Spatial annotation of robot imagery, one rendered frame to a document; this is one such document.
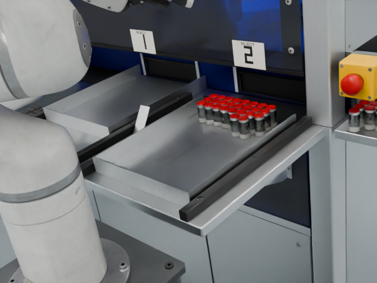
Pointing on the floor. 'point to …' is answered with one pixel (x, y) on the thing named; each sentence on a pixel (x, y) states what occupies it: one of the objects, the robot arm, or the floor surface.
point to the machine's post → (324, 179)
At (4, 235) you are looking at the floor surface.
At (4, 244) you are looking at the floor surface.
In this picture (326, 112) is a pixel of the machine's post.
